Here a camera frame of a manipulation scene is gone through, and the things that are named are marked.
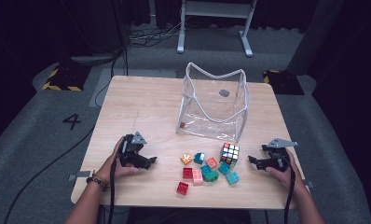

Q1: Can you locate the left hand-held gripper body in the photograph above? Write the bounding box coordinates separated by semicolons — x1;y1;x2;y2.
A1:
117;131;148;169

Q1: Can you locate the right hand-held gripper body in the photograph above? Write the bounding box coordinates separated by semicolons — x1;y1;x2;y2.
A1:
261;137;298;173

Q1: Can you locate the multicoloured puzzle cube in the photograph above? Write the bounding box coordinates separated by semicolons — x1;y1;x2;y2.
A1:
219;142;240;167

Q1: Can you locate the orange toy block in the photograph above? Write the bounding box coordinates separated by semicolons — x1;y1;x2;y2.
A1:
180;152;194;166

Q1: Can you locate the salmon toy block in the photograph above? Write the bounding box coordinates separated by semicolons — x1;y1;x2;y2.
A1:
205;157;219;169

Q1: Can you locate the green toy block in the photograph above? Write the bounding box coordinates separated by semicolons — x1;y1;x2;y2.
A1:
203;170;220;183

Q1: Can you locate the blue toy block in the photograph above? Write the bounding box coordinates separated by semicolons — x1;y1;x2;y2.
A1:
193;152;206;165

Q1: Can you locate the long pink toy block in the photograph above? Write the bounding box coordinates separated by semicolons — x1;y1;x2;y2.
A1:
191;169;204;187

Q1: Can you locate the clear plastic bag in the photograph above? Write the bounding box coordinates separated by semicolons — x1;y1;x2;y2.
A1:
175;62;251;144

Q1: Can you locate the person's right hand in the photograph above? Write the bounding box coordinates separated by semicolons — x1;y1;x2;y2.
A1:
266;148;308;194

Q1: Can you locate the person's left hand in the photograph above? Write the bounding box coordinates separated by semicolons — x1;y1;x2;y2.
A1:
95;136;140;185

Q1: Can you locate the person's dark clothing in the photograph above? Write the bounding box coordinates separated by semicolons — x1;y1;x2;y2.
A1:
126;206;253;224

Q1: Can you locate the black yellow striped base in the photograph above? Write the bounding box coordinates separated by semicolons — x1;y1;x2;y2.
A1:
262;69;305;96
42;63;91;92

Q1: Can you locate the dark stand base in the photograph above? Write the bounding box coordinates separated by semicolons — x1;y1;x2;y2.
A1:
70;53;124;67

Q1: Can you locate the grey curtain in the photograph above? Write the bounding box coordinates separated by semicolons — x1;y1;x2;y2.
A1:
287;0;345;77

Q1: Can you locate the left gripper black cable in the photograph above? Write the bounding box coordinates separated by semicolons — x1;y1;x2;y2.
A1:
107;139;127;224

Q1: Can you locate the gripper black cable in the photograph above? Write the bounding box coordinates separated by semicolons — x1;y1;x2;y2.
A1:
107;139;127;224
276;153;296;224

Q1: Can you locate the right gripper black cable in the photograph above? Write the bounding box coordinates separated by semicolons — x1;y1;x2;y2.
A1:
276;153;296;224

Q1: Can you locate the beaded bracelet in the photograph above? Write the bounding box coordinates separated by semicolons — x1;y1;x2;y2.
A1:
86;170;111;192

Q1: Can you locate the looped black floor cable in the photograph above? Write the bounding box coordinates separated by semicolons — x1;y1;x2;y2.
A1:
94;46;129;108

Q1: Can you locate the long black floor cable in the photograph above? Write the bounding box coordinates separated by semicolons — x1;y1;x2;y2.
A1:
3;124;97;224

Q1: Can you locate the bundle of floor cables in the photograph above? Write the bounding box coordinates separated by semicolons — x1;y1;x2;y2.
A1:
127;17;191;49

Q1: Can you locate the white desk frame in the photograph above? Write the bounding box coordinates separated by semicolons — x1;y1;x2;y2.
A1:
176;0;258;58

